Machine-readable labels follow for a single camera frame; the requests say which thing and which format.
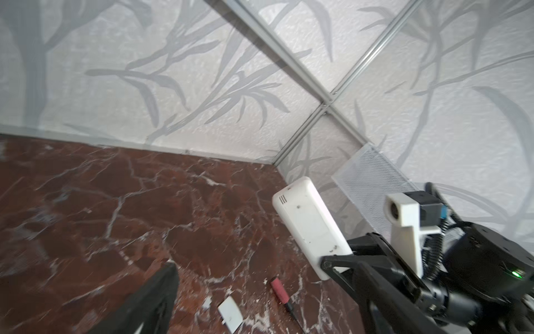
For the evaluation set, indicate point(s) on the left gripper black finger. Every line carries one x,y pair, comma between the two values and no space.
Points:
149,309

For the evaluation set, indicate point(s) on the white wire mesh basket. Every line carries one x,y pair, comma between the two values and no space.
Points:
365,179

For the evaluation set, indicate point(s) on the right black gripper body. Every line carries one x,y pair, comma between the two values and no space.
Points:
486,285

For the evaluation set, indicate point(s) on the white remote control yellow buttons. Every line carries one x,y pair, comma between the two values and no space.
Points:
310,223

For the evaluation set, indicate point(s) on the white battery cover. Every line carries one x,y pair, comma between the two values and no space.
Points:
230,314

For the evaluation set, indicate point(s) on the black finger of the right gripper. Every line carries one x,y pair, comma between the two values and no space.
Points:
383,308
374,250

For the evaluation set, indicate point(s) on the pink handled screwdriver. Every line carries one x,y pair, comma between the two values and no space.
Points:
283,297

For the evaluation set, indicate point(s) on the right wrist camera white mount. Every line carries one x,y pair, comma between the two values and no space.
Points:
414,216

